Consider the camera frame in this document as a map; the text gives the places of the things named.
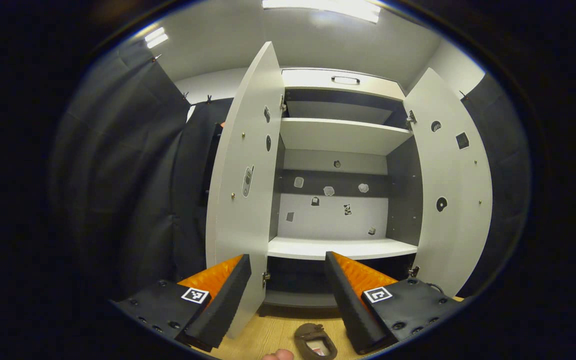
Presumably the large ceiling light panel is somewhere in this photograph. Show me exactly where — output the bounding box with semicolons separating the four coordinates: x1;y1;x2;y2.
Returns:
262;0;383;24

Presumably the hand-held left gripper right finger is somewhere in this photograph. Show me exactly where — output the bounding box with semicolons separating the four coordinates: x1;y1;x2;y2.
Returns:
325;251;464;355

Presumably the small ceiling light panel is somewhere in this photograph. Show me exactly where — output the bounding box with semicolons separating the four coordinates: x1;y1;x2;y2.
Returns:
144;27;170;49

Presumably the black backdrop cloth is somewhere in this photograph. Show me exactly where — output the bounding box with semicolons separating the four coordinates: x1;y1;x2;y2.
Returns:
50;40;234;301
458;74;533;298

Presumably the brown fuzzy shoe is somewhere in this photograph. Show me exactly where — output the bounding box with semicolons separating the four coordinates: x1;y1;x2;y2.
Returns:
294;323;339;360

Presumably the white shoe cabinet door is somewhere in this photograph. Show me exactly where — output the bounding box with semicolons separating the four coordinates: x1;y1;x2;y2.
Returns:
205;41;285;340
403;67;494;298

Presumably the white shoe cabinet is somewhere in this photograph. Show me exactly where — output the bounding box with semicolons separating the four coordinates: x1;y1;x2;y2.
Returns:
260;67;424;318

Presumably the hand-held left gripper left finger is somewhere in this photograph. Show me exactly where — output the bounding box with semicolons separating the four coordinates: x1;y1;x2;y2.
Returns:
113;254;252;352

